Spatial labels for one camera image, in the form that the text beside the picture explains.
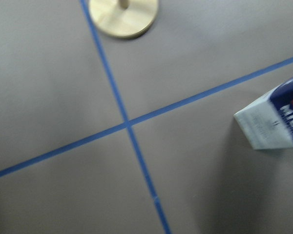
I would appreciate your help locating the wooden mug tree stand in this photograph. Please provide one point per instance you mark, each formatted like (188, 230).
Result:
(123, 19)

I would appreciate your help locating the blue milk carton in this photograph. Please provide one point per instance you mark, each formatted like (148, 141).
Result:
(268, 121)

